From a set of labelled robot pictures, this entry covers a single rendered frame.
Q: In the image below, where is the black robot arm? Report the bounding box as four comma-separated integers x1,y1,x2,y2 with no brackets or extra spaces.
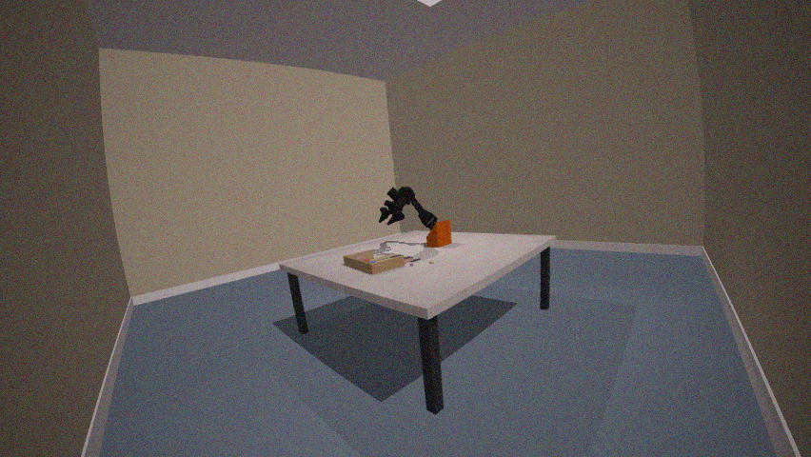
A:
384,187,438,229

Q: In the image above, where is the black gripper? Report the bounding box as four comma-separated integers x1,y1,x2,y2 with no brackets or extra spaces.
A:
379,202,405,225

